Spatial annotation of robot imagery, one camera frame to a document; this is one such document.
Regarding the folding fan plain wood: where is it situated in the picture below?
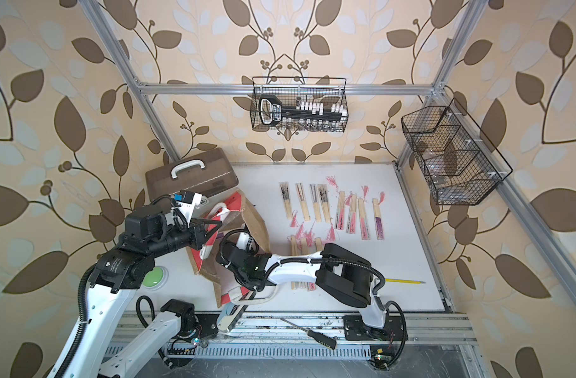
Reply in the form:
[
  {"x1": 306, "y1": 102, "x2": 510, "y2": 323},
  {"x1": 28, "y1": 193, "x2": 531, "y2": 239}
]
[{"x1": 295, "y1": 183, "x2": 311, "y2": 223}]

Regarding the folding fan pink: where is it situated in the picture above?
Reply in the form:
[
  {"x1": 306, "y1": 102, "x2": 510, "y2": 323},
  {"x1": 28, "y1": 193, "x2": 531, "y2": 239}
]
[
  {"x1": 326, "y1": 176, "x2": 346, "y2": 231},
  {"x1": 357, "y1": 185, "x2": 371, "y2": 240}
]

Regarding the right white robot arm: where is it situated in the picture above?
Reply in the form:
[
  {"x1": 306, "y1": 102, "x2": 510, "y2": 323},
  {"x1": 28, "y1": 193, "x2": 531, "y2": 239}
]
[{"x1": 216, "y1": 228, "x2": 407, "y2": 370}]

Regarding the green round button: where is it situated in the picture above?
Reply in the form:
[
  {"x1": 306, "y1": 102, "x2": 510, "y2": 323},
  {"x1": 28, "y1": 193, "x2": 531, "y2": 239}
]
[{"x1": 141, "y1": 266, "x2": 169, "y2": 291}]

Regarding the yellow hex key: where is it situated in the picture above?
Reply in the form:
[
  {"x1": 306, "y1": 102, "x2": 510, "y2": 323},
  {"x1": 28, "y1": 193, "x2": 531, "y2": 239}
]
[{"x1": 385, "y1": 278, "x2": 426, "y2": 284}]

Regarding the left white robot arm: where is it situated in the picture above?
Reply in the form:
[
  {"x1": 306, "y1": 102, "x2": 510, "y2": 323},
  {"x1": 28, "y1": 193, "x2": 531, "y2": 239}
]
[{"x1": 49, "y1": 191, "x2": 222, "y2": 377}]

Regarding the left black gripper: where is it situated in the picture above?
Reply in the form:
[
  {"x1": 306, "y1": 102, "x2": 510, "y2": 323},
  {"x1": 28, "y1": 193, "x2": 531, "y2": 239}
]
[{"x1": 144, "y1": 216, "x2": 221, "y2": 261}]

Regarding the brown toolbox with white handle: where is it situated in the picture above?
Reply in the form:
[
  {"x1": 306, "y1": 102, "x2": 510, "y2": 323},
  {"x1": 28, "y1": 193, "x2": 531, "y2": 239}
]
[{"x1": 146, "y1": 148, "x2": 239, "y2": 200}]

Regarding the grey stapler tool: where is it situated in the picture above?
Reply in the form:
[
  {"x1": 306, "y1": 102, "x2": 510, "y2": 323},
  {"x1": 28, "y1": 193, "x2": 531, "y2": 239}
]
[{"x1": 216, "y1": 302, "x2": 247, "y2": 334}]

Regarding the right black wire basket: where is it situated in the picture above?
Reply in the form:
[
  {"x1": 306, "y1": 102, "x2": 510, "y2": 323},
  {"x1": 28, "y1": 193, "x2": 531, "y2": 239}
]
[{"x1": 401, "y1": 99, "x2": 513, "y2": 206}]

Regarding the folding fan black print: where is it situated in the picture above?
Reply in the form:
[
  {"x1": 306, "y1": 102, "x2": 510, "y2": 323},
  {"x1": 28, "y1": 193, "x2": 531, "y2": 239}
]
[{"x1": 279, "y1": 182, "x2": 297, "y2": 228}]

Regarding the black wire basket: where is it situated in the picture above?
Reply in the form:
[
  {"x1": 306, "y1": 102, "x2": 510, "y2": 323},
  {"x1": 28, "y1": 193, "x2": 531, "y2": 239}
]
[
  {"x1": 401, "y1": 99, "x2": 513, "y2": 206},
  {"x1": 250, "y1": 75, "x2": 349, "y2": 133}
]

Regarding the back black wire basket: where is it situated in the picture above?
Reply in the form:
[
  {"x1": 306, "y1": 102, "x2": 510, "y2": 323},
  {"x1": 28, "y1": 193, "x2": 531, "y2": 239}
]
[{"x1": 250, "y1": 75, "x2": 349, "y2": 133}]

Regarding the black handled screwdriver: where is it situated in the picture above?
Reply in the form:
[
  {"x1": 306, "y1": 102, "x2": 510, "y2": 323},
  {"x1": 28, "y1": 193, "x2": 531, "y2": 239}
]
[{"x1": 281, "y1": 318, "x2": 337, "y2": 351}]

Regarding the twelfth folding fan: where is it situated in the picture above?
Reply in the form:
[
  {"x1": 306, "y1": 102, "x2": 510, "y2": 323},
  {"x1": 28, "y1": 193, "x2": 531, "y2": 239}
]
[{"x1": 315, "y1": 237, "x2": 324, "y2": 252}]

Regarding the black socket set holder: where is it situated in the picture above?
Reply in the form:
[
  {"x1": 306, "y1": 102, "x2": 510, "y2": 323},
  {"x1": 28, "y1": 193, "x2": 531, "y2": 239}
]
[{"x1": 255, "y1": 94, "x2": 349, "y2": 129}]

